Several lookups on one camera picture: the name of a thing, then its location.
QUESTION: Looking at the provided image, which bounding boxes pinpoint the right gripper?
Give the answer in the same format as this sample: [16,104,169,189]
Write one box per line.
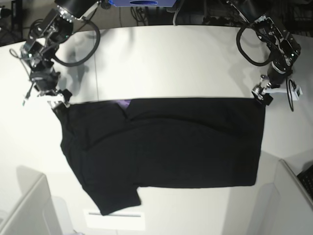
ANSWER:
[30,70,72,114]

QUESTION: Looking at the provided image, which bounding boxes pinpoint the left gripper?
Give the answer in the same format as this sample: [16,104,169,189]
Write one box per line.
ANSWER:
[251,74,284,106]

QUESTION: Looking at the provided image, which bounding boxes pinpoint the black T-shirt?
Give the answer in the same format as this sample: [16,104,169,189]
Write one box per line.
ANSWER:
[55,98,266,215]

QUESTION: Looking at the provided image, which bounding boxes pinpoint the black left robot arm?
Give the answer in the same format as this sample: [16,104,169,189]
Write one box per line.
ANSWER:
[227,0,301,106]

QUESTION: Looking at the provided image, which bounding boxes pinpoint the black keyboard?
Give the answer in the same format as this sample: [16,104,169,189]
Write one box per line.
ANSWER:
[297,165,313,199]

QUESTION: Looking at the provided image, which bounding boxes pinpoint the grey left partition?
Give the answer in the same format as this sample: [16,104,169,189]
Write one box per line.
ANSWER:
[0,165,63,235]

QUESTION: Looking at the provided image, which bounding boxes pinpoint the grey partition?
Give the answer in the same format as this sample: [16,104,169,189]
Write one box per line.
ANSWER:
[0,165,63,235]
[247,160,313,235]

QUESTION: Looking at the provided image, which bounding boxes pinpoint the grey right partition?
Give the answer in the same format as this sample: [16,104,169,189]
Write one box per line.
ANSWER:
[247,160,313,235]

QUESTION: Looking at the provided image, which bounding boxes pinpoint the blue box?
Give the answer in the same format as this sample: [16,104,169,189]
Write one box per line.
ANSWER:
[109,0,176,7]

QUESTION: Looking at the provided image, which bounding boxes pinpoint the white paper sheet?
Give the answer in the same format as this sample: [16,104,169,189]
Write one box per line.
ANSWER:
[84,210,146,231]

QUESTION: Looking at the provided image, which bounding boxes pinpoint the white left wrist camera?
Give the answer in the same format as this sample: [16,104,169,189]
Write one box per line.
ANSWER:
[265,86,303,101]

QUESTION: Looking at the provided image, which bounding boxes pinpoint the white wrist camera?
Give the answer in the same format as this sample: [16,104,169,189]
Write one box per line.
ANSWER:
[22,90,31,107]
[265,86,303,101]

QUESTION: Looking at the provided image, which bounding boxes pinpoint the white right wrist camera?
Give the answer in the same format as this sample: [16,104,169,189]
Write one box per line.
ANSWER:
[22,90,31,107]

